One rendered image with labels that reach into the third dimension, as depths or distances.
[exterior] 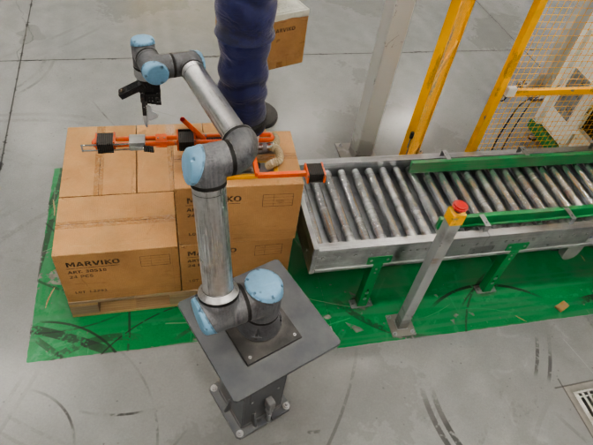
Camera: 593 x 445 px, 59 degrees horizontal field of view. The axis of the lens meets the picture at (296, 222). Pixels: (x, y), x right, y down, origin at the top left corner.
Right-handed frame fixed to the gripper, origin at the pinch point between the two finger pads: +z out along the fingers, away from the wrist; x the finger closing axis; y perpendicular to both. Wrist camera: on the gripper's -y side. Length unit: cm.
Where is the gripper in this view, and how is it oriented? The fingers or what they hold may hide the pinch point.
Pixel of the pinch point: (145, 116)
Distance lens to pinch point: 237.1
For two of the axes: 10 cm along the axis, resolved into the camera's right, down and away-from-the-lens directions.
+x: -1.9, -7.5, 6.3
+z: -1.2, 6.5, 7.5
